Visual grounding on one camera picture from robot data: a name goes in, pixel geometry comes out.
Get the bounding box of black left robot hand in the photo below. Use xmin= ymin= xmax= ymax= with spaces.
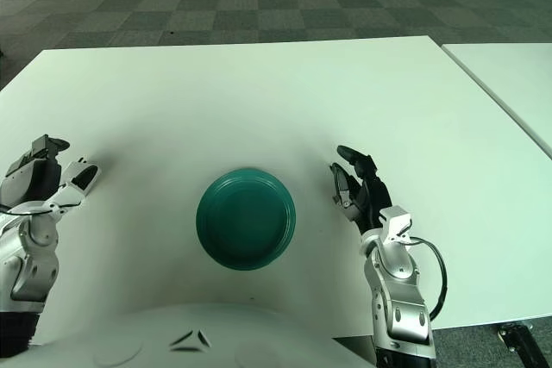
xmin=0 ymin=134 xmax=97 ymax=207

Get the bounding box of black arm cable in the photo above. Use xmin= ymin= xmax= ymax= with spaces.
xmin=0 ymin=205 xmax=60 ymax=216
xmin=407 ymin=236 xmax=448 ymax=321

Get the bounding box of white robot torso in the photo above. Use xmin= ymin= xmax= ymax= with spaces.
xmin=0 ymin=302 xmax=376 ymax=368

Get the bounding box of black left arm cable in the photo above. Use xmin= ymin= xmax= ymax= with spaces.
xmin=0 ymin=205 xmax=60 ymax=216

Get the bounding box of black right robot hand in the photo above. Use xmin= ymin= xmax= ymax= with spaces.
xmin=329 ymin=145 xmax=393 ymax=235

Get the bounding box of green plate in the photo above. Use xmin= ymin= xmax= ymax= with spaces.
xmin=196 ymin=167 xmax=298 ymax=272

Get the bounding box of black table leg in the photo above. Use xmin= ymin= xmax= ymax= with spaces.
xmin=497 ymin=321 xmax=540 ymax=365

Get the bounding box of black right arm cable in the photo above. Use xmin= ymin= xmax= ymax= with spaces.
xmin=407 ymin=236 xmax=448 ymax=321

